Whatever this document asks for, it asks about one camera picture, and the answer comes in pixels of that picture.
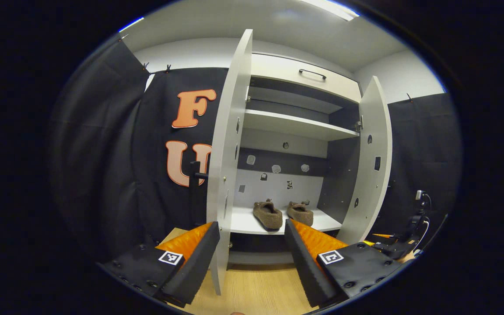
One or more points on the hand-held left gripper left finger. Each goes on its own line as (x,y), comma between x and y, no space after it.
(197,267)

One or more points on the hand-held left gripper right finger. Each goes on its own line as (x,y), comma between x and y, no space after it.
(304,267)

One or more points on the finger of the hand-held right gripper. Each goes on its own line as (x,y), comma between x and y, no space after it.
(383,236)

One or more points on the white cabinet door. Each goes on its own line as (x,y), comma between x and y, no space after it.
(234,87)
(365,197)

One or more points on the brown fuzzy shoe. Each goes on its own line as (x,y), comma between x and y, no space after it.
(268,216)
(301,213)

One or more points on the white shoe cabinet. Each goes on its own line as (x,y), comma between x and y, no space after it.
(243,221)

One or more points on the white cabinet drawer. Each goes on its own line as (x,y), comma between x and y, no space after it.
(278,72)

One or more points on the ceiling light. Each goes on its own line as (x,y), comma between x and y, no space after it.
(330,8)

